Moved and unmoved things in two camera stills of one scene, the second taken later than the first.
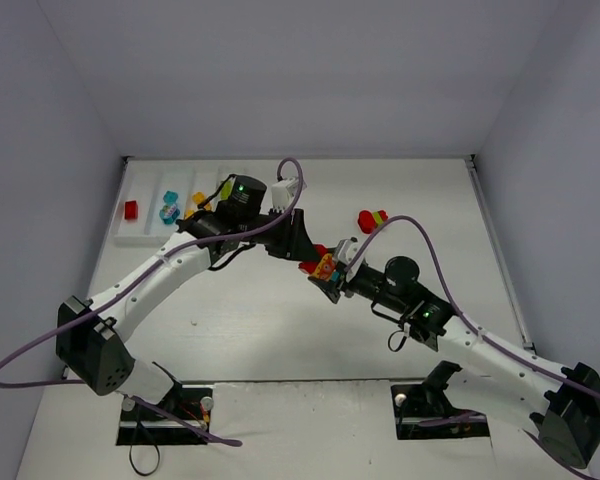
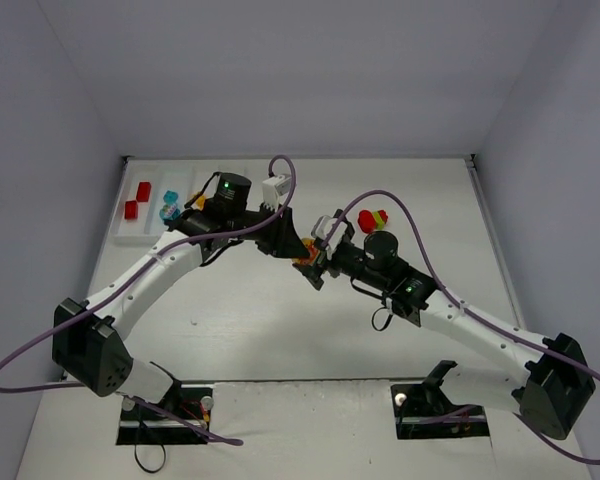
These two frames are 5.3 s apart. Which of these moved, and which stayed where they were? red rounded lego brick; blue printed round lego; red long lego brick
Moved: red long lego brick
Stayed: red rounded lego brick; blue printed round lego
